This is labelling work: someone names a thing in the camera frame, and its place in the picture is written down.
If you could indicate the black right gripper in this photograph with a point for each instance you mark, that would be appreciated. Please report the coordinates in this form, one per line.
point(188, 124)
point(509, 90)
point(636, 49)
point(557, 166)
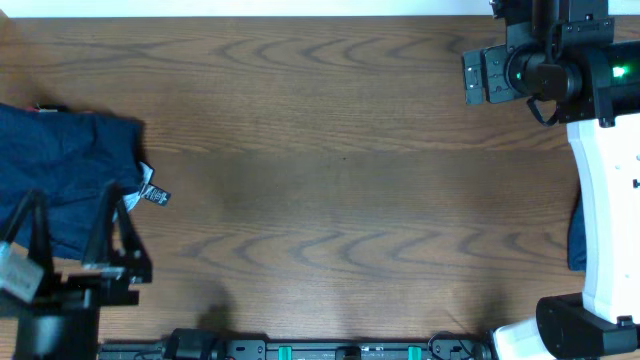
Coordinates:
point(495, 60)

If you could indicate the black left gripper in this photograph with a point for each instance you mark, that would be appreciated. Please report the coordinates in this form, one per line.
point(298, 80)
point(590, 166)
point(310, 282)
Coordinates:
point(84, 285)

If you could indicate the navy blue shorts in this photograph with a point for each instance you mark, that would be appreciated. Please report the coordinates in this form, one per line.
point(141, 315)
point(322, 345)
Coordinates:
point(70, 157)

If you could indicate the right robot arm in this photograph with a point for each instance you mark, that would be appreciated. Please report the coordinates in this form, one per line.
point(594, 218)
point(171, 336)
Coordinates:
point(566, 52)

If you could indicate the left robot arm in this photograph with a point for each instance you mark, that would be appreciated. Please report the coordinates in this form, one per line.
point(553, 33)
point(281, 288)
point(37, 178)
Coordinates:
point(58, 317)

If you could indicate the black patterned folded garment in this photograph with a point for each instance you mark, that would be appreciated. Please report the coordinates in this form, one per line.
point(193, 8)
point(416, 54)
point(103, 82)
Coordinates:
point(147, 190)

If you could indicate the navy blue garment pile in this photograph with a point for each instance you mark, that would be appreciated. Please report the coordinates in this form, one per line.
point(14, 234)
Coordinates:
point(577, 252)

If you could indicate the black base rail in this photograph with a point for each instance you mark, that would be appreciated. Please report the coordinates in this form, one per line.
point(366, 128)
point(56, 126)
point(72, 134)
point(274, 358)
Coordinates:
point(194, 344)

